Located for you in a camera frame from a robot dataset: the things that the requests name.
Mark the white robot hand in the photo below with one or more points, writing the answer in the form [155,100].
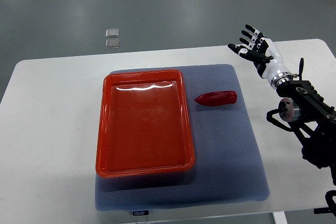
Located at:
[259,51]

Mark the red pepper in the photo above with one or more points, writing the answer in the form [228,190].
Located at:
[217,98]

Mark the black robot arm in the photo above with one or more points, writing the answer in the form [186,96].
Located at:
[302,109]

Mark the red plastic tray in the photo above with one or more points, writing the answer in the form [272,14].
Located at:
[144,126]

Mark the blue-grey mesh mat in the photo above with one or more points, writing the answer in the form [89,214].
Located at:
[228,165]

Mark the upper grey floor plate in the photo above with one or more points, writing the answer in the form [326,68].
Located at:
[112,32]

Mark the white table leg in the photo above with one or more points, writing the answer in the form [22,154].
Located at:
[279,217]

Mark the black mat label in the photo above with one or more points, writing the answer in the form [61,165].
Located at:
[140,213]

